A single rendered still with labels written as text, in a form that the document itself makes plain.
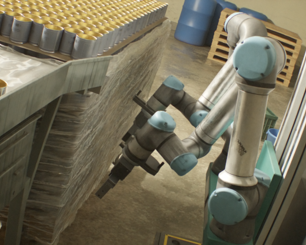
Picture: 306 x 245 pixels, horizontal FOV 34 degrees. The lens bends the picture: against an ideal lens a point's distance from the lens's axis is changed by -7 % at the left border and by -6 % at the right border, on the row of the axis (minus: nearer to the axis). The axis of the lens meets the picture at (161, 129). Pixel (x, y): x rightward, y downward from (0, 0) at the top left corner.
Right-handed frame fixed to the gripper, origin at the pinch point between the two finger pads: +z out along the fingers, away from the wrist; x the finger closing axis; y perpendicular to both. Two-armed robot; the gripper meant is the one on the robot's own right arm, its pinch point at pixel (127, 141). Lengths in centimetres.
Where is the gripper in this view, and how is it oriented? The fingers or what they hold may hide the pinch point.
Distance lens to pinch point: 211.2
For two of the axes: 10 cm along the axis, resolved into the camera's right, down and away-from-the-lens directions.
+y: 7.7, 6.1, 2.0
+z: -6.3, 7.6, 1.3
